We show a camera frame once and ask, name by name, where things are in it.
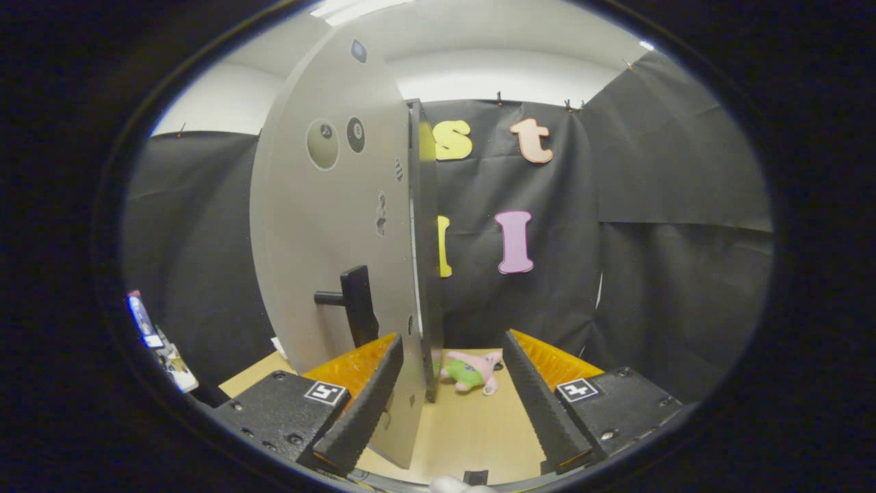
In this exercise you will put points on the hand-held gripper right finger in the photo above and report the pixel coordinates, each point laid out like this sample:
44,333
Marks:
540,404

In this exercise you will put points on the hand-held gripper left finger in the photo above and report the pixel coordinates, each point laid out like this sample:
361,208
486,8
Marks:
359,411

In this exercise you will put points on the grey shoe cabinet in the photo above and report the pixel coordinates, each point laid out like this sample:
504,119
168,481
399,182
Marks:
428,274

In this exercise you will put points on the beige shoe cabinet door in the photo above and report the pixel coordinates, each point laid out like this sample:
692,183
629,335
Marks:
321,233

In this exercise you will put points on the pink and green plush toy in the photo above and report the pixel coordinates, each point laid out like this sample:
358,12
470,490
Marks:
472,373

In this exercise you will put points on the black backdrop cloth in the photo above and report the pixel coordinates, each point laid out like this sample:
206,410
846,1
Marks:
657,226

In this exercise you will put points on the ceiling light panel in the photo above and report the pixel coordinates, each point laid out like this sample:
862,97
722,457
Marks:
647,46
356,10

